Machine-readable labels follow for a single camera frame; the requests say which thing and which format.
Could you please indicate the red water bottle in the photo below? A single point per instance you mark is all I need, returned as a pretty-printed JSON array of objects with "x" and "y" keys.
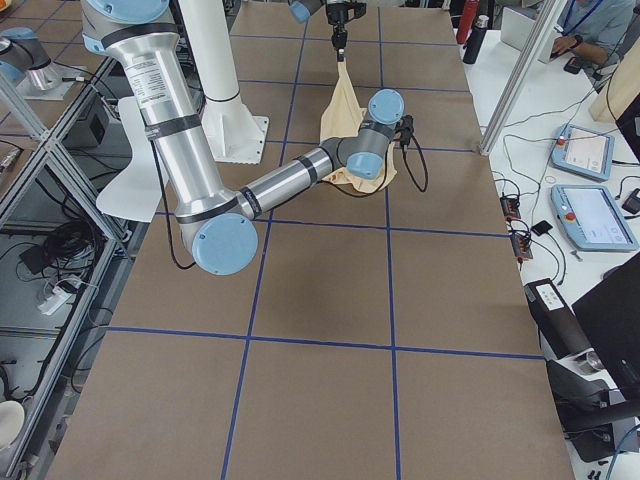
[{"x": 466, "y": 20}]

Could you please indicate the cream long-sleeve graphic shirt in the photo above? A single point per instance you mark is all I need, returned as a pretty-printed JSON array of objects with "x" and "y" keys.
[{"x": 342, "y": 118}]

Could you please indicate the lower blue teach pendant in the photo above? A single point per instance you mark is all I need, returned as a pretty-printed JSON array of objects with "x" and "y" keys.
[{"x": 591, "y": 219}]

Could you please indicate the upper blue teach pendant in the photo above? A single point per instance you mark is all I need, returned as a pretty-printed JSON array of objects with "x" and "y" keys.
[{"x": 583, "y": 152}]

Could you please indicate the person in blue shirt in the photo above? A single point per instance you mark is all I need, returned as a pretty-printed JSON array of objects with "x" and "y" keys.
[{"x": 592, "y": 30}]

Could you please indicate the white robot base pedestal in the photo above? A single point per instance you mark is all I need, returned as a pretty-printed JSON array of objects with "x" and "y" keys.
[{"x": 172, "y": 140}]

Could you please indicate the aluminium frame post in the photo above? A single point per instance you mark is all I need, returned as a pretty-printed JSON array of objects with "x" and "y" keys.
[{"x": 534, "y": 43}]

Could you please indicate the black monitor stand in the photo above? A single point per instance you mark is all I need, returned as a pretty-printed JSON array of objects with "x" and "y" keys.
[{"x": 594, "y": 375}]

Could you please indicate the blue teach pendant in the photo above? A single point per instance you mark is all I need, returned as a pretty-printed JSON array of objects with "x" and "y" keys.
[
  {"x": 583, "y": 152},
  {"x": 591, "y": 219}
]

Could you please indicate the black water bottle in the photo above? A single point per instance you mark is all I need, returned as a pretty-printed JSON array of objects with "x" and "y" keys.
[{"x": 475, "y": 40}]

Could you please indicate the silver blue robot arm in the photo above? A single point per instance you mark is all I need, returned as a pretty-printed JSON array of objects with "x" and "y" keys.
[
  {"x": 303, "y": 10},
  {"x": 223, "y": 241}
]

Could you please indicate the white power strip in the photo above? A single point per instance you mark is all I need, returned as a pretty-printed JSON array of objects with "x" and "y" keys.
[{"x": 59, "y": 295}]

